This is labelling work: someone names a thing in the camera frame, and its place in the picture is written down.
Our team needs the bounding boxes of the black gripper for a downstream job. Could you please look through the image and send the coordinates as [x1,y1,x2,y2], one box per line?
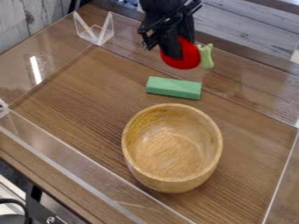
[138,0,202,60]

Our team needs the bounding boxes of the red plush strawberry toy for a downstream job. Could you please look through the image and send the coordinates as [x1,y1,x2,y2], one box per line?
[160,37,214,70]

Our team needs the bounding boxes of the green rectangular block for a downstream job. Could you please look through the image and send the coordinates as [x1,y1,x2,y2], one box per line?
[146,76,202,100]

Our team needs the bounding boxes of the wooden bowl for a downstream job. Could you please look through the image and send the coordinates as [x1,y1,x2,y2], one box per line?
[121,103,223,193]

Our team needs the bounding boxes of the clear acrylic tray walls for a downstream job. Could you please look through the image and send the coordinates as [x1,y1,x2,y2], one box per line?
[0,7,299,224]

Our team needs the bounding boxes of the black cable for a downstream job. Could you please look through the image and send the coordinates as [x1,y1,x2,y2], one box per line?
[0,198,33,224]

